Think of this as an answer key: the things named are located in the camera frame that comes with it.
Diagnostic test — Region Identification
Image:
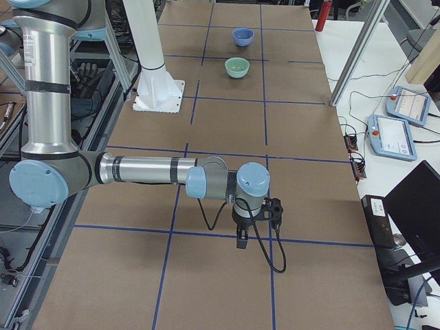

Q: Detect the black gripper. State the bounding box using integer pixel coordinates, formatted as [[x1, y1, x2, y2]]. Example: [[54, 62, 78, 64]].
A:
[[232, 208, 252, 249]]

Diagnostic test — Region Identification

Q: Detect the blue bowl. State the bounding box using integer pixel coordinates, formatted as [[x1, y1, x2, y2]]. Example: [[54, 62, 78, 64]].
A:
[[232, 27, 254, 47]]

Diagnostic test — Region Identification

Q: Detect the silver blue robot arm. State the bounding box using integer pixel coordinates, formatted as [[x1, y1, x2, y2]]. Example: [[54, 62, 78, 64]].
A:
[[9, 1, 274, 248]]

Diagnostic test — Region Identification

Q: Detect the green bowl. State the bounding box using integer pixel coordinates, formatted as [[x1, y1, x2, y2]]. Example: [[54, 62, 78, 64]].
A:
[[224, 57, 250, 78]]

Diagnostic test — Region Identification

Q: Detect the orange terminal block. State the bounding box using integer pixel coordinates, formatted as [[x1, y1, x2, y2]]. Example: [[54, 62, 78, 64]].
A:
[[344, 133, 358, 152], [350, 158, 366, 182]]

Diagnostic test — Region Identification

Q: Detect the black computer box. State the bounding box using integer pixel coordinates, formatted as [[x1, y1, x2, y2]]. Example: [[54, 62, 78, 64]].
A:
[[361, 195, 407, 250]]

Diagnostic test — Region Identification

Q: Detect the black monitor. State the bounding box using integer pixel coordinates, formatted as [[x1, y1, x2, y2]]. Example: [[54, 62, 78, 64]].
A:
[[384, 160, 439, 261]]

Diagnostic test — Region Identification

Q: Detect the near teach pendant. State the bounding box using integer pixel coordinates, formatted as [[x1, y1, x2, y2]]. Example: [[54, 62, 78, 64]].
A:
[[367, 114, 417, 162]]

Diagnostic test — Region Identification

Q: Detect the teach pendant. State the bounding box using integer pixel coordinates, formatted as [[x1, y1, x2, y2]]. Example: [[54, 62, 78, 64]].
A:
[[367, 114, 417, 162], [386, 86, 432, 127]]

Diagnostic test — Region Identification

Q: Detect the far teach pendant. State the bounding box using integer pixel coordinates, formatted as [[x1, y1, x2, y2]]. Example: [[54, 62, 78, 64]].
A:
[[386, 86, 432, 127]]

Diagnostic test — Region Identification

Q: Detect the red cylinder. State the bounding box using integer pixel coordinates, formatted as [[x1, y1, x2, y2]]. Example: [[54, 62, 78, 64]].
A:
[[315, 0, 332, 32]]

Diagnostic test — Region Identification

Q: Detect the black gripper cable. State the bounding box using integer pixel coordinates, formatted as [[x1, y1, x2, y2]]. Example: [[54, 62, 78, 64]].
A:
[[197, 197, 287, 274]]

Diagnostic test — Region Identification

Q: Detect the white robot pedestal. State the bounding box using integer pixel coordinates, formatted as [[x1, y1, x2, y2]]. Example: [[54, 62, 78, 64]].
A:
[[123, 0, 185, 113]]

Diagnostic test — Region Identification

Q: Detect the aluminium frame post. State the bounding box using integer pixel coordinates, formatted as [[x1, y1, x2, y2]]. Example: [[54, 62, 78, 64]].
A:
[[329, 0, 391, 107]]

